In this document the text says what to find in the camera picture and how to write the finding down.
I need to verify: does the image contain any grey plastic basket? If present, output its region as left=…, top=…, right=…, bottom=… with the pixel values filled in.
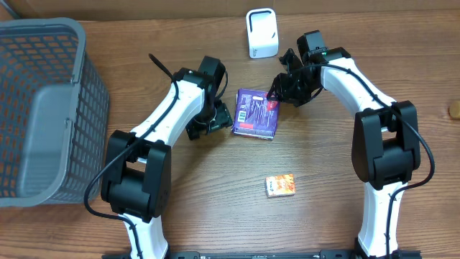
left=1, top=18, right=110, bottom=207

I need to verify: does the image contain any red Carefree pad pack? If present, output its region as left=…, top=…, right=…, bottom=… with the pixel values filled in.
left=231, top=88, right=280, bottom=140

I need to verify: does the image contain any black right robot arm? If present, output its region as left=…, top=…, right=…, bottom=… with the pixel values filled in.
left=267, top=30, right=421, bottom=258

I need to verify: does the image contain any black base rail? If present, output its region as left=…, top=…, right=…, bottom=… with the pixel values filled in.
left=101, top=250, right=422, bottom=259

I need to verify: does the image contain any Kleenex tissue pack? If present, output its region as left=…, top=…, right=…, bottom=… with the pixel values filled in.
left=265, top=174, right=296, bottom=198

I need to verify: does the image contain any white barcode scanner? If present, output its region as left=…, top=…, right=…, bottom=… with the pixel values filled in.
left=246, top=8, right=279, bottom=59

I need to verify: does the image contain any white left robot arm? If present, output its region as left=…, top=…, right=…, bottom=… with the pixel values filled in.
left=101, top=56, right=233, bottom=258

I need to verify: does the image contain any gold tube cap at edge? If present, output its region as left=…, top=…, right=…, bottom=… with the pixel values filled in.
left=448, top=100, right=460, bottom=119

